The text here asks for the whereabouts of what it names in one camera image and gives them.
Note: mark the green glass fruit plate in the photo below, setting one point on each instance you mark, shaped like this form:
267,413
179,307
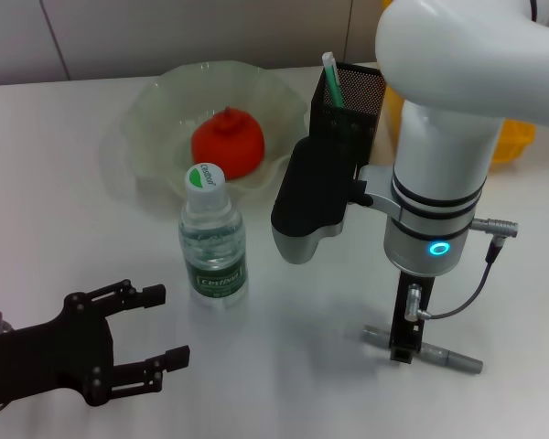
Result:
164,105

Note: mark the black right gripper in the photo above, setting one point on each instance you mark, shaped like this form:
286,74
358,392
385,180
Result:
414,302

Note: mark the right gripper silver connector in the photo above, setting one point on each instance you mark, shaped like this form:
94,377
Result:
412,301

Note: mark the red-orange fruit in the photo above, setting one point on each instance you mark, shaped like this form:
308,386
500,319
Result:
229,142

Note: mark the clear green-label water bottle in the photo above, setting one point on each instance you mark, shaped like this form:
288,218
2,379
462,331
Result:
212,256

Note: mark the grey glitter marker pen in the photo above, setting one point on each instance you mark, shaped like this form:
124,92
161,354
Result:
448,356

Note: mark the black mesh pen holder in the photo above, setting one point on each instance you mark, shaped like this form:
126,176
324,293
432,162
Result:
347,110

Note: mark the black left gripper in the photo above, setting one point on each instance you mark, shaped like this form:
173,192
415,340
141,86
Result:
50,352

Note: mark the yellow plastic bin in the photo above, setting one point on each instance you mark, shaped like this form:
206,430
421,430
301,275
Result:
512,142

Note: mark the right wrist camera unit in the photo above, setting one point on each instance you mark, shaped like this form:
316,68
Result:
311,192

